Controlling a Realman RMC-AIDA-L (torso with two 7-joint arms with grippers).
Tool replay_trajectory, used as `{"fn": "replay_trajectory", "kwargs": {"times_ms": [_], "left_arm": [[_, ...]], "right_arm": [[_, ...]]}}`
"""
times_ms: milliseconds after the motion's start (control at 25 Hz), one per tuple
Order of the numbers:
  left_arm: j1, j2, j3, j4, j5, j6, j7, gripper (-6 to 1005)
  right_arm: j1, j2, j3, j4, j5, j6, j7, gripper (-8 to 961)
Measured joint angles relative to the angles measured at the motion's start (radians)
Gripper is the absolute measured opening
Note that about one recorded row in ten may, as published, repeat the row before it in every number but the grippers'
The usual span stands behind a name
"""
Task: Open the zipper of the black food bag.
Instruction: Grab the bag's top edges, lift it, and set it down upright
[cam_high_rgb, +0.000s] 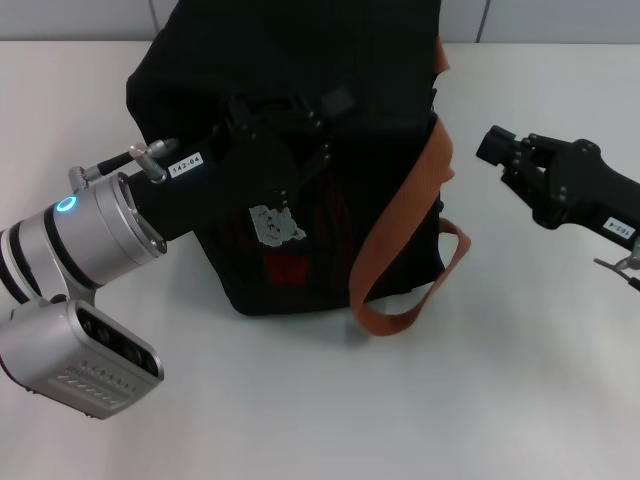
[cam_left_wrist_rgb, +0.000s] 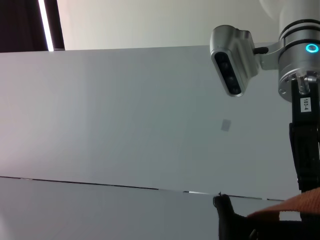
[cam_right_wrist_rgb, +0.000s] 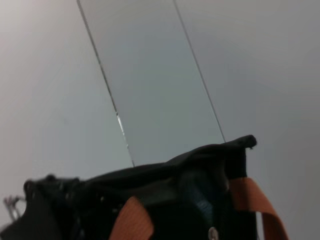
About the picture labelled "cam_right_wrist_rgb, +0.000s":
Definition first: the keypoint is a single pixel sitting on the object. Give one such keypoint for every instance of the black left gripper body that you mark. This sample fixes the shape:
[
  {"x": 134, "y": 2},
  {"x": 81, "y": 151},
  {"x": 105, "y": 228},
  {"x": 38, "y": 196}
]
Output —
[{"x": 30, "y": 222}]

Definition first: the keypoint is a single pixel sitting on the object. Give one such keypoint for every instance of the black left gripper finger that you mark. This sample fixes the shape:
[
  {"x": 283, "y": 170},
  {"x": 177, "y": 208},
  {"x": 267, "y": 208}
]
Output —
[
  {"x": 55, "y": 187},
  {"x": 95, "y": 212}
]

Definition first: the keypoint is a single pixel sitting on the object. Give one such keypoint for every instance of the blue printed packet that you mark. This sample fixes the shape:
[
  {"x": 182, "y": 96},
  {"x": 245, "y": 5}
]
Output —
[{"x": 203, "y": 203}]

